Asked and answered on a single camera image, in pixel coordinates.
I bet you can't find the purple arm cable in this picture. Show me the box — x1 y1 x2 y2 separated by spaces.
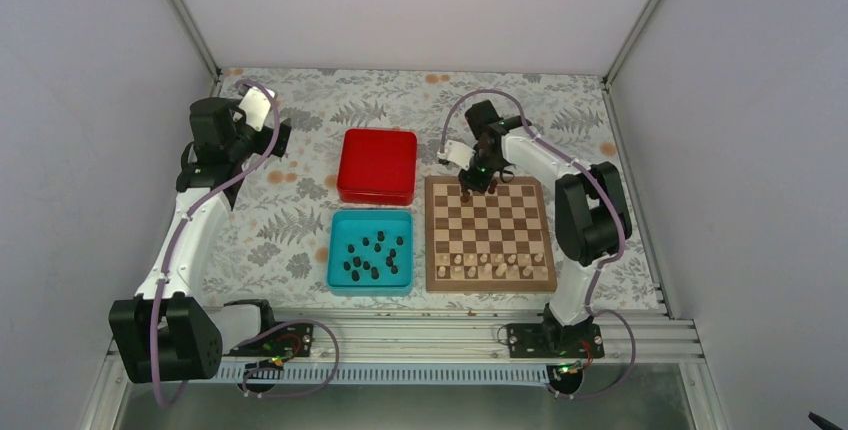
146 79 340 408
438 89 639 402

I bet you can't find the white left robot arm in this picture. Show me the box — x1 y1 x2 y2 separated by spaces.
108 88 291 383

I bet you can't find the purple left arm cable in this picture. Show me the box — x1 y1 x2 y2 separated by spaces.
146 79 340 408

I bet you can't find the wooden chessboard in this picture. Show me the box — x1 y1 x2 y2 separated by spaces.
424 176 557 293

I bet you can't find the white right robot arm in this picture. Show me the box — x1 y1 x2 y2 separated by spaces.
443 100 632 357

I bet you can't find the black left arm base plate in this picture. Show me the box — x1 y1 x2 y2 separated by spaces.
227 323 314 360

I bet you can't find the floral patterned table mat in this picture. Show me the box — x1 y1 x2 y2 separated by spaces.
198 67 664 312

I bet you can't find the blue plastic tray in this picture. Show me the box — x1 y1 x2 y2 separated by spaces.
326 209 415 298

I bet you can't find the aluminium front rail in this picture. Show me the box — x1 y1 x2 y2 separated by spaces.
210 310 704 387

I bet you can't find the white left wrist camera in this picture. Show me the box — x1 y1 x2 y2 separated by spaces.
238 86 271 131

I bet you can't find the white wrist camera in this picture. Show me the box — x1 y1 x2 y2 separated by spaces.
238 86 271 131
437 140 475 170

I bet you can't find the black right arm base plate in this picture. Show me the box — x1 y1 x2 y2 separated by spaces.
505 319 605 359

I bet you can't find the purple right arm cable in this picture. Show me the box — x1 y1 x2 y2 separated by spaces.
438 89 639 402

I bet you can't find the red square tin lid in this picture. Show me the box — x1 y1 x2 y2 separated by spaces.
336 128 418 206

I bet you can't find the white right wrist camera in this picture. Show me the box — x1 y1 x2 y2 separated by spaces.
437 140 475 170

